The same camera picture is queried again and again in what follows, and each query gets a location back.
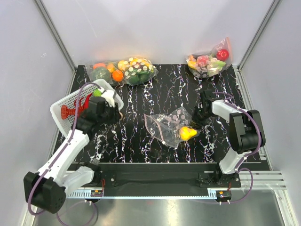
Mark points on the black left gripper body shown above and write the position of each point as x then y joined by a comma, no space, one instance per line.
110,116

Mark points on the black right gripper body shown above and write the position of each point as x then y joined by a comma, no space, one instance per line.
199,116

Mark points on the green toy lime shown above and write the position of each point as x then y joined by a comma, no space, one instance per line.
97,93

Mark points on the yellow toy pear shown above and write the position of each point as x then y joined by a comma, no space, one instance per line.
187,133

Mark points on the clear zip top bag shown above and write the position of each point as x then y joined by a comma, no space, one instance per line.
165,128

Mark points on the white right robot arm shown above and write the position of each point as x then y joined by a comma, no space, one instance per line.
245,134

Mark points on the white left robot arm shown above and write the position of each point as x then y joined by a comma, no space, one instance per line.
48,188

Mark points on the left bag of fake food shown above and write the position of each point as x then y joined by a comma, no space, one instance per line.
111,66

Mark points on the bag of fake food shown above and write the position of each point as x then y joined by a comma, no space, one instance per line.
137,70
206,65
111,66

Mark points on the middle bag of fake food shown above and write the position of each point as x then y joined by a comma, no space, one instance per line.
137,70

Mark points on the right bag of fake food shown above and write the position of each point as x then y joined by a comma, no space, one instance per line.
206,65

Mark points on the red toy lobster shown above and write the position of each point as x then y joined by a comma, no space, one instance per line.
65,111

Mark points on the orange toy orange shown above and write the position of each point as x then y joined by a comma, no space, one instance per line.
117,75

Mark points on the green toy pumpkin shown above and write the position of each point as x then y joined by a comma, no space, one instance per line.
101,73

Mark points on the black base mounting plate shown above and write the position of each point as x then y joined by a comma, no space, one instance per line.
159,180

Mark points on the red toy apple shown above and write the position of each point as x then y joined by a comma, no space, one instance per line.
222,55

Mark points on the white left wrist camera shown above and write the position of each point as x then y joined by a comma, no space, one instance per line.
109,95

